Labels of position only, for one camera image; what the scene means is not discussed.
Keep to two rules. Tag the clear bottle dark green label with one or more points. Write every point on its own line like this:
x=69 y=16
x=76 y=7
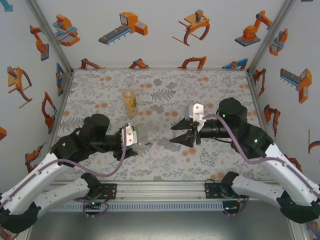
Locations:
x=152 y=137

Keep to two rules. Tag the amber plastic bottle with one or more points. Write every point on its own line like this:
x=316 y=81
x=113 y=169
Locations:
x=130 y=105

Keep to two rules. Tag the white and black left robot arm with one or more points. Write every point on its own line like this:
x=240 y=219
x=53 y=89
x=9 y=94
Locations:
x=30 y=180

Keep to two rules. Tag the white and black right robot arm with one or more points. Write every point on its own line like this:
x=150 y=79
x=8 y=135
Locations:
x=287 y=170

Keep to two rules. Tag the floral patterned table cover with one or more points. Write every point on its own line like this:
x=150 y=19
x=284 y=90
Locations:
x=200 y=170

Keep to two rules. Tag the small circuit board green light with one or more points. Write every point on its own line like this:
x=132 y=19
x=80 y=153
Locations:
x=230 y=208
x=93 y=203

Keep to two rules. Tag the aluminium side rail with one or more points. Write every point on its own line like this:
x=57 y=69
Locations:
x=255 y=95
x=62 y=100

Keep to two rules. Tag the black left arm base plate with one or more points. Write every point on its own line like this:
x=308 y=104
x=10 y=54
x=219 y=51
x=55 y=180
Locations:
x=111 y=186

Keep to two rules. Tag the aluminium mounting rail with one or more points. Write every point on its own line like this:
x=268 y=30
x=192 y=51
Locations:
x=160 y=191

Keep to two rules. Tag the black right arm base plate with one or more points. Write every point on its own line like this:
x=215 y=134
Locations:
x=211 y=191

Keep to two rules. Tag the aluminium frame post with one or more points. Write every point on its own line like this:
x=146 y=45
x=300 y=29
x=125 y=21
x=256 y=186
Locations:
x=272 y=32
x=49 y=32

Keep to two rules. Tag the aluminium frame leg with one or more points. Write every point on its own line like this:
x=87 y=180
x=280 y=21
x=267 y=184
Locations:
x=297 y=232
x=26 y=233

